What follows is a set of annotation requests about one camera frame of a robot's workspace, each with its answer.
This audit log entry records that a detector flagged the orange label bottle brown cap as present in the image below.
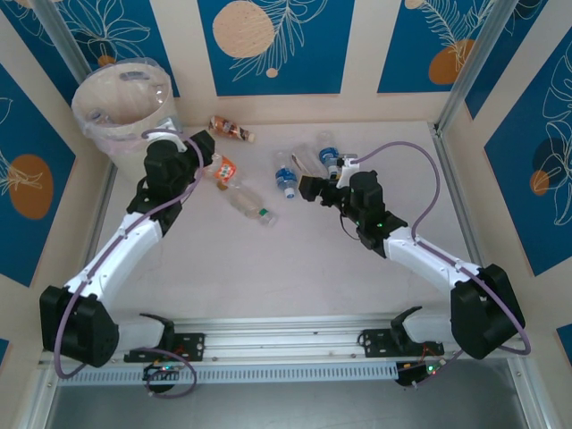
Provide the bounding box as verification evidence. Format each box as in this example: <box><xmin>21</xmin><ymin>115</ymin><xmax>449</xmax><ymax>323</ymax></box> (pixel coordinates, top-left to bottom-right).
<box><xmin>208</xmin><ymin>154</ymin><xmax>238</xmax><ymax>192</ymax></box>

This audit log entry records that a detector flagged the clear bottle green cap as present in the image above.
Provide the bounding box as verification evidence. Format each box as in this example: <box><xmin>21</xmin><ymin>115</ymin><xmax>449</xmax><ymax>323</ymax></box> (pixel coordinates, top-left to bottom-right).
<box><xmin>291</xmin><ymin>141</ymin><xmax>330</xmax><ymax>179</ymax></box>

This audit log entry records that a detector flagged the brown drink bottle beige cap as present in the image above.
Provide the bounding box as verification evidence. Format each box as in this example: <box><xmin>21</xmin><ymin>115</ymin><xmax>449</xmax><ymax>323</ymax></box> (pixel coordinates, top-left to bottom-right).
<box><xmin>207</xmin><ymin>114</ymin><xmax>257</xmax><ymax>144</ymax></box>

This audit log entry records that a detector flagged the small blue label water bottle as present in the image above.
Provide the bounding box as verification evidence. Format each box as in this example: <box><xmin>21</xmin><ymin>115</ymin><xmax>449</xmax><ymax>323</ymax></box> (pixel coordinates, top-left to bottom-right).
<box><xmin>273</xmin><ymin>151</ymin><xmax>299</xmax><ymax>200</ymax></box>

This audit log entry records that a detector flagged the large blue label water bottle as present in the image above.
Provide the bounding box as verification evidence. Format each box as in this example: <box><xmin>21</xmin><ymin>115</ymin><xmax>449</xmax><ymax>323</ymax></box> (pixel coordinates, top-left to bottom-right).
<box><xmin>315</xmin><ymin>130</ymin><xmax>345</xmax><ymax>179</ymax></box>

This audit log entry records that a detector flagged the beige bottle green white cap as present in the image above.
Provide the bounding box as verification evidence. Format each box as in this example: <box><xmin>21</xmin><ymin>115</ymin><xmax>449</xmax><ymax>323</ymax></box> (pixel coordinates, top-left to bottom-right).
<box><xmin>227</xmin><ymin>185</ymin><xmax>278</xmax><ymax>230</ymax></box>

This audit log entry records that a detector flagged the white trash bin with liner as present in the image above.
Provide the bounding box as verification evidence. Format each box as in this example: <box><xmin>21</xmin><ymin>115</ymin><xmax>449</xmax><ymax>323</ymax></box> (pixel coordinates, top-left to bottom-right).
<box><xmin>71</xmin><ymin>57</ymin><xmax>173</xmax><ymax>156</ymax></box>

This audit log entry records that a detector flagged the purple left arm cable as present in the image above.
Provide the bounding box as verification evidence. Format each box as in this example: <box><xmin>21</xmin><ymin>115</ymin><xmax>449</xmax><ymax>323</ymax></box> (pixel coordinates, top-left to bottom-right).
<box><xmin>53</xmin><ymin>129</ymin><xmax>211</xmax><ymax>399</ymax></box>

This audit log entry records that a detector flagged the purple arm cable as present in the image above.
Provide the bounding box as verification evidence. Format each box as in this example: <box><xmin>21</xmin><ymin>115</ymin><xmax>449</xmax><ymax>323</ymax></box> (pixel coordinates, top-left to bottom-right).
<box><xmin>352</xmin><ymin>141</ymin><xmax>532</xmax><ymax>390</ymax></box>
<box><xmin>53</xmin><ymin>129</ymin><xmax>211</xmax><ymax>399</ymax></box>

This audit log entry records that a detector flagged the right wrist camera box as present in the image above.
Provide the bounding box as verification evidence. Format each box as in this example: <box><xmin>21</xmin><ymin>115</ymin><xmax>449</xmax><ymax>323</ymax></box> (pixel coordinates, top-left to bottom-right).
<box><xmin>332</xmin><ymin>154</ymin><xmax>361</xmax><ymax>189</ymax></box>

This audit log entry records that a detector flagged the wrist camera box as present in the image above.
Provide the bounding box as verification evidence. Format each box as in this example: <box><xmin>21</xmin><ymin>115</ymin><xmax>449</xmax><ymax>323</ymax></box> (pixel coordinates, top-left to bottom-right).
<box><xmin>154</xmin><ymin>116</ymin><xmax>187</xmax><ymax>152</ymax></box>
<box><xmin>332</xmin><ymin>154</ymin><xmax>361</xmax><ymax>189</ymax></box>

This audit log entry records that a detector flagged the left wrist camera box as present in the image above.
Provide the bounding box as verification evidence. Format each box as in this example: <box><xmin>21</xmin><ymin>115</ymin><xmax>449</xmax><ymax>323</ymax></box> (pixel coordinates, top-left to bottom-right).
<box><xmin>154</xmin><ymin>116</ymin><xmax>187</xmax><ymax>152</ymax></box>

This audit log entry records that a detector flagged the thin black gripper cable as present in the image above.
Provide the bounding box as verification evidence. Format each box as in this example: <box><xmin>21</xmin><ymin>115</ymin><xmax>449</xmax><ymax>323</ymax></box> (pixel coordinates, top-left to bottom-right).
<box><xmin>338</xmin><ymin>212</ymin><xmax>361</xmax><ymax>242</ymax></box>

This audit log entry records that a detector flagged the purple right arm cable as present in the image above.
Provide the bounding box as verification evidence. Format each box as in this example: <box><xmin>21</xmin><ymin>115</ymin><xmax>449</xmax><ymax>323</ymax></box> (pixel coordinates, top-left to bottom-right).
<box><xmin>352</xmin><ymin>141</ymin><xmax>532</xmax><ymax>390</ymax></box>

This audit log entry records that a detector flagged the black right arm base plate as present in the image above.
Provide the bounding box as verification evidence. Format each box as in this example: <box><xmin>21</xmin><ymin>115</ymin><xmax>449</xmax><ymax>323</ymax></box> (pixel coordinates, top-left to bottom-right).
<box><xmin>357</xmin><ymin>328</ymin><xmax>446</xmax><ymax>358</ymax></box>

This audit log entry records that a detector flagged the aluminium mounting rail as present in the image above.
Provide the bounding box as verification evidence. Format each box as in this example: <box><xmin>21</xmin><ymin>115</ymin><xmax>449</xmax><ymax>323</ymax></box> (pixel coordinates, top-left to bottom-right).
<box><xmin>38</xmin><ymin>315</ymin><xmax>531</xmax><ymax>370</ymax></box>

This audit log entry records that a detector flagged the aluminium frame post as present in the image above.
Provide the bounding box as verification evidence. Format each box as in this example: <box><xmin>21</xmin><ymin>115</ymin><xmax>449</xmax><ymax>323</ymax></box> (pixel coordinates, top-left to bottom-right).
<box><xmin>30</xmin><ymin>0</ymin><xmax>88</xmax><ymax>86</ymax></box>
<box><xmin>435</xmin><ymin>0</ymin><xmax>513</xmax><ymax>135</ymax></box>

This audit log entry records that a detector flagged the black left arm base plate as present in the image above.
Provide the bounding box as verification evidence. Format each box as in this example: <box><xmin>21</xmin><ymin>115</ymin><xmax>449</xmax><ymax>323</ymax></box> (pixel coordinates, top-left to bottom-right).
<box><xmin>123</xmin><ymin>332</ymin><xmax>206</xmax><ymax>364</ymax></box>

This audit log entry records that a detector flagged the white slotted cable duct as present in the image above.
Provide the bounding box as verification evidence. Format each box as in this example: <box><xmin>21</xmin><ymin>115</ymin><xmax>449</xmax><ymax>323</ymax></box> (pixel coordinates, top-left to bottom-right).
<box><xmin>55</xmin><ymin>362</ymin><xmax>399</xmax><ymax>386</ymax></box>

